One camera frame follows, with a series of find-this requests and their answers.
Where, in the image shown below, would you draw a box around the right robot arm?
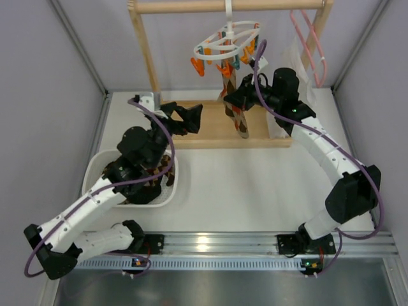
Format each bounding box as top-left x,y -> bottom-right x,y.
224,68 -> 383,256

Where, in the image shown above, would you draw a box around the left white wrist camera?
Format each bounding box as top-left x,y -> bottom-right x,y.
132,92 -> 168,119

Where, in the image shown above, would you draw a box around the aluminium mounting rail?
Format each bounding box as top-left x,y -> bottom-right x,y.
68,231 -> 398,274

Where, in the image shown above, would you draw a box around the wooden clothes rack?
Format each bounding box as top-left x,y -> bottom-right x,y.
127,1 -> 333,149

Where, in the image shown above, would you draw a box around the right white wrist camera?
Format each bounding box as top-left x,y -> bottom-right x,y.
249,55 -> 268,74

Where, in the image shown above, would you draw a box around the pink clothes hanger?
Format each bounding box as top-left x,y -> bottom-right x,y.
289,10 -> 328,88

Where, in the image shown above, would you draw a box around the white perforated plastic basket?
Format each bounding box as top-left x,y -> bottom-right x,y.
82,149 -> 179,208

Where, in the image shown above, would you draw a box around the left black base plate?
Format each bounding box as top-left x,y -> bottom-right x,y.
138,234 -> 165,255

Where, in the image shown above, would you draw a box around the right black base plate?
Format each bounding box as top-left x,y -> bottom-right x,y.
277,234 -> 337,258

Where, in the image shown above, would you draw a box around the dark socks in basket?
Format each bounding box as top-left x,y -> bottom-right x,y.
101,151 -> 178,206

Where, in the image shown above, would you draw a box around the clear plastic bag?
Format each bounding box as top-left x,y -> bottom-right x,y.
266,38 -> 317,138

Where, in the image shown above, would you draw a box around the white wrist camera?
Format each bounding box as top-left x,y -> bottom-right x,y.
132,92 -> 168,119
249,55 -> 268,74

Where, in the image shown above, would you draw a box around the white clip sock hanger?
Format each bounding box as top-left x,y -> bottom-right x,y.
191,1 -> 261,78

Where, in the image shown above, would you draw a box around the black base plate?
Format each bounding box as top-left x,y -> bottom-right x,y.
138,234 -> 165,255
277,234 -> 337,258

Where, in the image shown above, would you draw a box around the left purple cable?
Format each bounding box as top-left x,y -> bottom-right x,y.
22,98 -> 177,280

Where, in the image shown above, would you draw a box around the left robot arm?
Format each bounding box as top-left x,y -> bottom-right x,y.
24,96 -> 203,280

